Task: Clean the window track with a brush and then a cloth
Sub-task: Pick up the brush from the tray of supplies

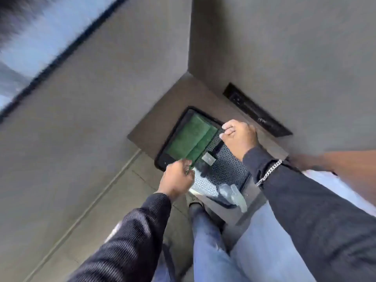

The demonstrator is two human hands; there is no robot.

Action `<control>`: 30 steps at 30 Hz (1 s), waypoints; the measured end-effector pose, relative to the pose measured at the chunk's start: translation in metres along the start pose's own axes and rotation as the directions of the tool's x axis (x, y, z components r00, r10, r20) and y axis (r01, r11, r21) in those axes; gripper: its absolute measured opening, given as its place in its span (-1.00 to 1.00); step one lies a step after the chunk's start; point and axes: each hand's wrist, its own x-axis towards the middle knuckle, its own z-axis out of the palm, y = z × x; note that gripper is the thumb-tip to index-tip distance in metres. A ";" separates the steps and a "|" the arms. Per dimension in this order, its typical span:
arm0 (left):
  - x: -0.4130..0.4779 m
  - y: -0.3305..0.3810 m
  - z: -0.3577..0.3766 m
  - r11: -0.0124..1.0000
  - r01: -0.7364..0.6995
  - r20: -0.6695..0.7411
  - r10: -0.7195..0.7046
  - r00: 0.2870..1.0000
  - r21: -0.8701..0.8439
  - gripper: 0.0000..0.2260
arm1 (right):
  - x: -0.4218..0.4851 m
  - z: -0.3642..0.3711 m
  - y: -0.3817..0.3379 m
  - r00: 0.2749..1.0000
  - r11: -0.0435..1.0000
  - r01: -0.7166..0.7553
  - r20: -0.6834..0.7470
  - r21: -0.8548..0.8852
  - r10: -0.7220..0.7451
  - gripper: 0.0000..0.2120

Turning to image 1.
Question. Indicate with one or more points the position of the black wall socket panel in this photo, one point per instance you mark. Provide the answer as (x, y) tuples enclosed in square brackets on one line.
[(255, 110)]

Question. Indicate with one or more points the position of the blue jeans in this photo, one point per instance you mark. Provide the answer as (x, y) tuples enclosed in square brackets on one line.
[(258, 249)]

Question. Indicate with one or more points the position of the brown low cabinet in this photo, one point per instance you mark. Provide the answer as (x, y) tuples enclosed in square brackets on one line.
[(164, 114)]

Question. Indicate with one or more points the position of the glass sliding window sash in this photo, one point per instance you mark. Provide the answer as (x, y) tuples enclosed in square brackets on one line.
[(44, 32)]

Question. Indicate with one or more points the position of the green microfibre cloth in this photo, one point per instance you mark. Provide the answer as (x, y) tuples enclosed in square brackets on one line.
[(191, 138)]

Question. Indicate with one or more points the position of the person's left forearm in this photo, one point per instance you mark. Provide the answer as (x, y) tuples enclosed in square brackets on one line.
[(132, 240)]

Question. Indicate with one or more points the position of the clear spray bottle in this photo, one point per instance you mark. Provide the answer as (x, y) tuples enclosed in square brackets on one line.
[(233, 195)]

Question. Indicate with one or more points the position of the person's right forearm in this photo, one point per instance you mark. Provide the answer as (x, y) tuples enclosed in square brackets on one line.
[(308, 217)]

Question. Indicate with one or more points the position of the black plastic tray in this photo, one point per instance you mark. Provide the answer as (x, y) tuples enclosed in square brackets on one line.
[(229, 170)]

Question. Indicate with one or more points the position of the black paint brush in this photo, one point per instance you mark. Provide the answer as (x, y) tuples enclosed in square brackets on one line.
[(209, 158)]

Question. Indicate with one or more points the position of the person's left hand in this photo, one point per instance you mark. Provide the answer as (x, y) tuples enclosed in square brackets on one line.
[(176, 180)]

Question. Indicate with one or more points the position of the person's right hand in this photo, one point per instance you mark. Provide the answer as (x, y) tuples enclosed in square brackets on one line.
[(241, 138)]

